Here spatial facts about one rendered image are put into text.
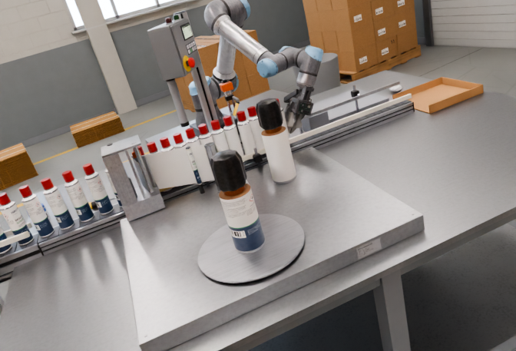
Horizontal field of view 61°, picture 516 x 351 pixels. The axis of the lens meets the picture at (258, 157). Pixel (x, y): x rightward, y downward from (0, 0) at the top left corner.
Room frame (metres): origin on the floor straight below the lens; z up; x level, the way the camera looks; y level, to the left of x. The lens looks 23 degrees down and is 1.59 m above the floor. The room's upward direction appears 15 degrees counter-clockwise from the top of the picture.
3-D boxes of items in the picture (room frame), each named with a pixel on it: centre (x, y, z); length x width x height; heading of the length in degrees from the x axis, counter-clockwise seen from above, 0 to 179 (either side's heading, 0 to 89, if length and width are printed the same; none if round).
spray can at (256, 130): (1.71, -0.02, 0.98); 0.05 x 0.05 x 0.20
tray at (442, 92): (1.93, -0.89, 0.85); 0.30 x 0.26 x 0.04; 105
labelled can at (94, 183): (1.53, 0.62, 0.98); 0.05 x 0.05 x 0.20
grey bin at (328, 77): (4.30, -0.79, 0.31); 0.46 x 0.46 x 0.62
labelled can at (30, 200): (1.47, 0.83, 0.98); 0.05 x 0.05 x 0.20
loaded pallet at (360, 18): (5.76, -1.74, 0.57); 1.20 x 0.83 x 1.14; 116
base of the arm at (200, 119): (2.18, 0.19, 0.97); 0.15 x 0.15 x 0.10
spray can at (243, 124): (1.68, 0.02, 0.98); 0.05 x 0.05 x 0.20
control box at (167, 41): (1.73, 0.20, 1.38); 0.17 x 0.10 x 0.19; 160
